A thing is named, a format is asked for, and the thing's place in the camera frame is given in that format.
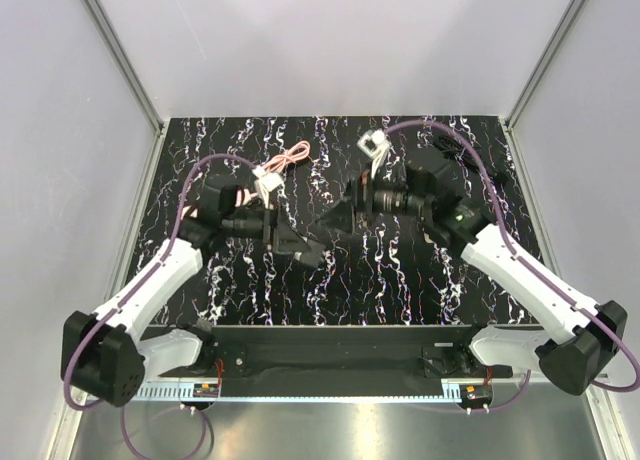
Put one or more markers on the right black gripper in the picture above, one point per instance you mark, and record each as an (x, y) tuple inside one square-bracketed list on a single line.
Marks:
[(358, 199)]

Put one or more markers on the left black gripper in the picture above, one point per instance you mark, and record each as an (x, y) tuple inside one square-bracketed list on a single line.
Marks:
[(278, 233)]

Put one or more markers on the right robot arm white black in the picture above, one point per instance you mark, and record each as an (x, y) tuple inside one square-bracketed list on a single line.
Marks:
[(576, 337)]

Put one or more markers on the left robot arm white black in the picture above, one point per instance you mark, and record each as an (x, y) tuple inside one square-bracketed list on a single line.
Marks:
[(105, 354)]

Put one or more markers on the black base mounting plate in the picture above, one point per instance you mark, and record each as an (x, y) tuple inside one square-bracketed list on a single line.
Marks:
[(338, 360)]

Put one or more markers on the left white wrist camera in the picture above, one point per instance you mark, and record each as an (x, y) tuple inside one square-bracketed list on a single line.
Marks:
[(266, 183)]

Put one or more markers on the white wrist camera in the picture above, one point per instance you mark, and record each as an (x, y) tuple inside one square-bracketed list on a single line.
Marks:
[(376, 146), (266, 183)]

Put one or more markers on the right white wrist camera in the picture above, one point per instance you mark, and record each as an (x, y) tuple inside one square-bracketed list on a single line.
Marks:
[(376, 146)]

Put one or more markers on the grey slotted cable duct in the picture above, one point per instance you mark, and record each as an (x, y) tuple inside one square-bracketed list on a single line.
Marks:
[(178, 391)]

